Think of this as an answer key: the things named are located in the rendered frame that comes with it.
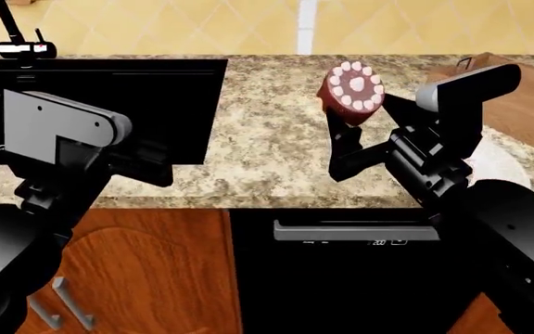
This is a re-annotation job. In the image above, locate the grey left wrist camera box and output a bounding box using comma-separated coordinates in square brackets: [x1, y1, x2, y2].
[3, 89, 134, 165]

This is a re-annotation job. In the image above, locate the grey dishwasher handle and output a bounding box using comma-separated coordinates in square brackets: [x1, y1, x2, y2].
[273, 219, 441, 242]

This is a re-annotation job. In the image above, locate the grey cabinet handle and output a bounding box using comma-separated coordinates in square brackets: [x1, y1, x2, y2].
[27, 294, 63, 330]
[50, 276, 97, 331]

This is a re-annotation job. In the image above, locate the black sink basin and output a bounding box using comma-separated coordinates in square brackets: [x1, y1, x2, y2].
[0, 58, 229, 166]

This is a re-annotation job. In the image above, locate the black kitchen faucet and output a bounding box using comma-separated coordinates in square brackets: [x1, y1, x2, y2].
[0, 0, 58, 60]

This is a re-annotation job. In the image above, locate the wooden tray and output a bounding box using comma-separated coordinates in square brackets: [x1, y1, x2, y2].
[426, 51, 534, 161]

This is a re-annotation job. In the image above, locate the black dishwasher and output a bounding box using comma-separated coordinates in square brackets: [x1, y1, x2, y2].
[227, 207, 504, 334]

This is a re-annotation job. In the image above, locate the wooden cabinet door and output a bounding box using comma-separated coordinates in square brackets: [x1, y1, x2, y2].
[15, 207, 243, 334]
[446, 290, 515, 334]

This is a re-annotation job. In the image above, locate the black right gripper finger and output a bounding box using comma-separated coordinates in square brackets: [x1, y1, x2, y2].
[324, 106, 394, 184]
[382, 92, 438, 132]

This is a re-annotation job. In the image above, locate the chocolate cake with white dollops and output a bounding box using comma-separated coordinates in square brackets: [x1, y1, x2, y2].
[317, 60, 386, 128]

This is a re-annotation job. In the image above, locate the white plate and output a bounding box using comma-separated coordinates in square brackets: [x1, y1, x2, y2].
[464, 136, 530, 187]

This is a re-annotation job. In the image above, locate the grey black right wrist camera box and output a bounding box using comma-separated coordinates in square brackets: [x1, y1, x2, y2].
[414, 63, 523, 161]

